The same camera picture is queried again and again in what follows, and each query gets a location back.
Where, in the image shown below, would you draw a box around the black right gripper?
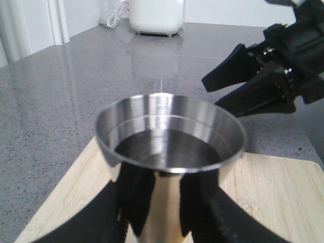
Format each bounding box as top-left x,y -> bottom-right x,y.
201,1 -> 323,117

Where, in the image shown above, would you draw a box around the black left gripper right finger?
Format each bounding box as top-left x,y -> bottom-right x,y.
180,170 -> 285,242

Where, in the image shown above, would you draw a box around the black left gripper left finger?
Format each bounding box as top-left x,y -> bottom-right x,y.
36,164 -> 155,242

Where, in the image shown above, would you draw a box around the steel double jigger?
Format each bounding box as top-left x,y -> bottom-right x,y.
95,93 -> 247,242

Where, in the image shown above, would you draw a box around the wooden cutting board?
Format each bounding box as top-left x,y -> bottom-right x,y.
16,139 -> 323,242

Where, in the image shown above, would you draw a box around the white appliance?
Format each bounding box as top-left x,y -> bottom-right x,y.
129,0 -> 186,36

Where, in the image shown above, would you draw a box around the white coiled cable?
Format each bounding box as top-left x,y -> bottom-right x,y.
98,0 -> 130,29

